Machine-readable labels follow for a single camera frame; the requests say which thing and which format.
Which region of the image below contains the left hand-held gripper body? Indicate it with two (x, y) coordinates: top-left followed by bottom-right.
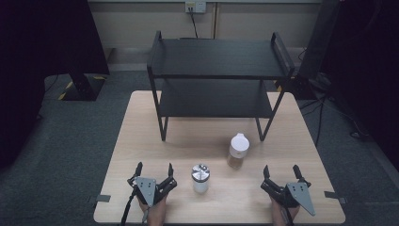
(126, 175), (178, 208)

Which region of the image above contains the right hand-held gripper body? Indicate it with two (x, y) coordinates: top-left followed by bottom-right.
(260, 177), (316, 218)

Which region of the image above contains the glass jar with silver lid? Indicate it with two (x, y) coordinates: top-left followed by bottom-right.
(191, 163), (212, 195)

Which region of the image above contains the glass jar with white lid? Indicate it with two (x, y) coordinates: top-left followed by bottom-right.
(227, 132), (251, 170)

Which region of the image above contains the black two-tier shelf rack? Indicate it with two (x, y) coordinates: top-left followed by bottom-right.
(146, 30), (295, 142)

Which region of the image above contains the person's left hand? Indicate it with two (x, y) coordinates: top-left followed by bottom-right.
(137, 193), (168, 226)

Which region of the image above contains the person's right hand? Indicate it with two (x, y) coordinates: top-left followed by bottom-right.
(270, 198), (301, 226)

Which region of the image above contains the black stand with striped base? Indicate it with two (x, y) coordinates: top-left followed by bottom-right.
(57, 73), (107, 102)

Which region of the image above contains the dark curtain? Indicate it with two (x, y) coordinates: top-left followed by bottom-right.
(319, 0), (399, 172)
(0, 0), (110, 170)

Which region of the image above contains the tall black stand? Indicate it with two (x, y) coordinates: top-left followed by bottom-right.
(276, 0), (343, 101)

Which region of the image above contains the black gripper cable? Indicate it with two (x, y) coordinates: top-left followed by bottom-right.
(281, 206), (295, 226)
(120, 187), (137, 226)

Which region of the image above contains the black floor cable with plug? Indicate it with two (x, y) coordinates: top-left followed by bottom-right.
(326, 99), (372, 141)

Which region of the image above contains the black power cable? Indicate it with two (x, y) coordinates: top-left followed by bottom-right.
(187, 8), (200, 40)

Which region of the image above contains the white wall socket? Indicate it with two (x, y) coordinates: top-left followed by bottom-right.
(184, 0), (207, 14)

